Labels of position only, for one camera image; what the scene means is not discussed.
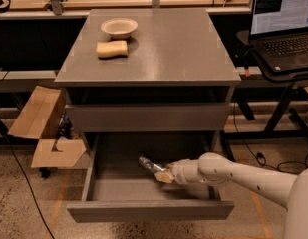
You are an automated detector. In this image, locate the white paper bowl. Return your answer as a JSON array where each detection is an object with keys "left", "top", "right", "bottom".
[{"left": 101, "top": 18, "right": 138, "bottom": 40}]

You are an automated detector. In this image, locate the silver blue redbull can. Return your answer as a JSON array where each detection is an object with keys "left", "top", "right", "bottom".
[{"left": 139, "top": 155, "right": 165, "bottom": 174}]

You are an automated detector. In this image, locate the black laptop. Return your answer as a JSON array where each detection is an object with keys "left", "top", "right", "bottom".
[{"left": 248, "top": 0, "right": 308, "bottom": 73}]

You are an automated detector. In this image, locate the black floor cable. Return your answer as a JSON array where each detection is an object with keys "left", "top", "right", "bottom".
[{"left": 0, "top": 113, "right": 56, "bottom": 239}]

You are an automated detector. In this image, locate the black laptop stand table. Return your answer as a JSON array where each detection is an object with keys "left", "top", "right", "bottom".
[{"left": 219, "top": 30, "right": 308, "bottom": 164}]

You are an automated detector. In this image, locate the open cardboard box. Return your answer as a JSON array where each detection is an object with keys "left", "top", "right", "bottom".
[{"left": 8, "top": 86, "right": 90, "bottom": 169}]

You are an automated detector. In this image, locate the tan sponge block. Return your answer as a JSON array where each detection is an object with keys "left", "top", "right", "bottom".
[{"left": 97, "top": 41, "right": 128, "bottom": 59}]

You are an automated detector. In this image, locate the closed grey top drawer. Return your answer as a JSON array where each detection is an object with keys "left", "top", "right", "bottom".
[{"left": 66, "top": 103, "right": 228, "bottom": 132}]

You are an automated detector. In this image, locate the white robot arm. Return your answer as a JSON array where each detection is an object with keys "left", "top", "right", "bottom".
[{"left": 154, "top": 152, "right": 308, "bottom": 239}]

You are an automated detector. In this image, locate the grey drawer cabinet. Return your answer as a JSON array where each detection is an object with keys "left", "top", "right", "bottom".
[{"left": 55, "top": 8, "right": 240, "bottom": 149}]

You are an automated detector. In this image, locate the open grey middle drawer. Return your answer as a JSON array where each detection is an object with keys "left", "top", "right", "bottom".
[{"left": 67, "top": 132, "right": 234, "bottom": 223}]

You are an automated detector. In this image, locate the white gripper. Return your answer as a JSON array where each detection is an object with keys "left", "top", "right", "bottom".
[{"left": 154, "top": 159, "right": 202, "bottom": 184}]

